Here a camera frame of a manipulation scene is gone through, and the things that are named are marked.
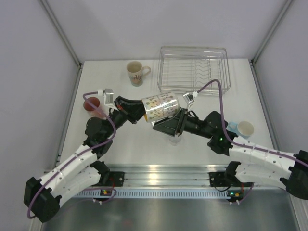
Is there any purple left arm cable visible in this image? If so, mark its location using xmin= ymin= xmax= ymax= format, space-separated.
xmin=26 ymin=90 xmax=119 ymax=219

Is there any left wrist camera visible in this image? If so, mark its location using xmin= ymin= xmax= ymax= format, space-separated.
xmin=103 ymin=89 xmax=115 ymax=108

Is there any pink ghost pattern mug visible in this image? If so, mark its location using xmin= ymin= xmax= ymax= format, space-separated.
xmin=83 ymin=97 xmax=106 ymax=119

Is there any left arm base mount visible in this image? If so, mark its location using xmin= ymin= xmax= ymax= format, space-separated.
xmin=99 ymin=171 xmax=125 ymax=187

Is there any light blue mug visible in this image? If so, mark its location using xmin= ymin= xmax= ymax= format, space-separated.
xmin=227 ymin=121 xmax=255 ymax=139

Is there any clear plastic cup centre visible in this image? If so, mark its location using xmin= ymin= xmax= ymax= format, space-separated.
xmin=168 ymin=135 xmax=182 ymax=146

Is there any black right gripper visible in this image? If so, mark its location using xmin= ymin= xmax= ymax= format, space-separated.
xmin=153 ymin=107 xmax=213 ymax=140

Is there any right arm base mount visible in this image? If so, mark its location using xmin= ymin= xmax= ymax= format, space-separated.
xmin=209 ymin=172 xmax=233 ymax=192

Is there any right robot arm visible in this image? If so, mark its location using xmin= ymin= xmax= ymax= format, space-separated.
xmin=128 ymin=101 xmax=308 ymax=200

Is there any metal wire dish rack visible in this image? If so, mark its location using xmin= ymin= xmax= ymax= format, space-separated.
xmin=157 ymin=46 xmax=231 ymax=94

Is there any beige coral pattern mug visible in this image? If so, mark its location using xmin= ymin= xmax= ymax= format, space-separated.
xmin=126 ymin=61 xmax=151 ymax=87

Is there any aluminium mounting rail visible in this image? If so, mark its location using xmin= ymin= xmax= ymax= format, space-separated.
xmin=39 ymin=163 xmax=300 ymax=188

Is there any perforated cable duct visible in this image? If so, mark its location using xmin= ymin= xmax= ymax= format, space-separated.
xmin=74 ymin=189 xmax=230 ymax=199

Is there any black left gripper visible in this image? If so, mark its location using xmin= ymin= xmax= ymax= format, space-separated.
xmin=104 ymin=96 xmax=153 ymax=138

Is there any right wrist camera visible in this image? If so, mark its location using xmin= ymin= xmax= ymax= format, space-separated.
xmin=183 ymin=92 xmax=195 ymax=111

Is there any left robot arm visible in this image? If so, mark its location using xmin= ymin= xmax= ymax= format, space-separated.
xmin=24 ymin=96 xmax=145 ymax=223

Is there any white floral mug orange inside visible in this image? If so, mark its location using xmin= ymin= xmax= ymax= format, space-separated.
xmin=141 ymin=92 xmax=180 ymax=123

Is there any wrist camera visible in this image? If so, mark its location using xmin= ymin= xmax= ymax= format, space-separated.
xmin=103 ymin=89 xmax=115 ymax=108
xmin=183 ymin=92 xmax=195 ymax=111

